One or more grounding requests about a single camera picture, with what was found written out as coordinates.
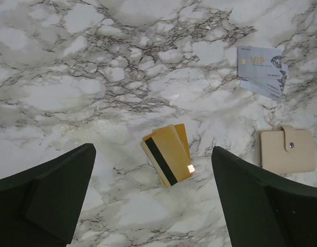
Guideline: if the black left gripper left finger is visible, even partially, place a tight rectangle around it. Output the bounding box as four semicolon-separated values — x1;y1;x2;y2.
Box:
0;143;96;246

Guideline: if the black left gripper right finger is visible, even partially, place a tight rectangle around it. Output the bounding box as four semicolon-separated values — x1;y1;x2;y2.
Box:
211;146;317;246

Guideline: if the beige leather card holder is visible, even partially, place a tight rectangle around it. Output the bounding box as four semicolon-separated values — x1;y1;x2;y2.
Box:
257;126;317;175

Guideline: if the gold card with magnetic stripe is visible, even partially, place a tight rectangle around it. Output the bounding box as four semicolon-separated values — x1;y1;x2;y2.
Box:
141;125;195;188

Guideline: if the gold card middle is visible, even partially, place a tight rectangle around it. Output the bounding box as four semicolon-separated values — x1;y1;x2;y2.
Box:
152;128;167;188

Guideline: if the gold card bottom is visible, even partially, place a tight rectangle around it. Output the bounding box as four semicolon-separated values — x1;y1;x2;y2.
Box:
174;123;191;159

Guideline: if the silver vip card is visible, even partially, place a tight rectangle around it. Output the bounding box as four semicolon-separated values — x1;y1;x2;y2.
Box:
240;80;285;100
243;63;289;85
240;78;285;95
237;46;282;79

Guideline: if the silver VIP card bottom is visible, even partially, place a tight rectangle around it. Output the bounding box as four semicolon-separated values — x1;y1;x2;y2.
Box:
240;80;285;100

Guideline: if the silver VIP card top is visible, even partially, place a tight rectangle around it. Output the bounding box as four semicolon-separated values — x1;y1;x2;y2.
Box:
237;46;282;79

